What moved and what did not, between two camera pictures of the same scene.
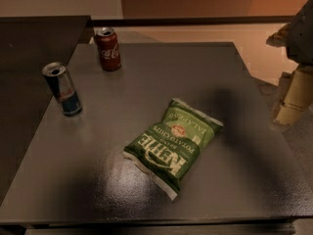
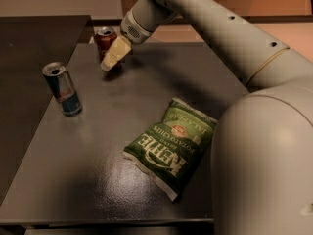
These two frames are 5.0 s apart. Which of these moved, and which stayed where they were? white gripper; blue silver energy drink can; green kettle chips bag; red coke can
Moved: white gripper
Stayed: blue silver energy drink can; red coke can; green kettle chips bag
